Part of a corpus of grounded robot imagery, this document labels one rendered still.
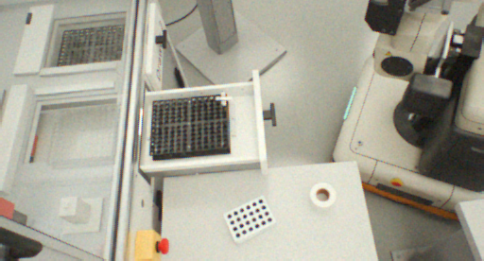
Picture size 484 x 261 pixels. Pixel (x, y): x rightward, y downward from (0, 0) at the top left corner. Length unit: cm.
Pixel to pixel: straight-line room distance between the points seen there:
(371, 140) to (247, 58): 90
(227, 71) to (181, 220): 127
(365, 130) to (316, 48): 76
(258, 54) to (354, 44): 56
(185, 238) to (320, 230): 37
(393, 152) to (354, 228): 70
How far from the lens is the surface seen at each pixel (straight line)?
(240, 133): 117
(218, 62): 233
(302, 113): 216
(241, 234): 111
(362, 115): 185
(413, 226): 201
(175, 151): 110
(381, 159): 178
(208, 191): 119
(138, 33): 125
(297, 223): 115
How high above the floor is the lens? 187
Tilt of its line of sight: 61 degrees down
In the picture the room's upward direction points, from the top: 12 degrees counter-clockwise
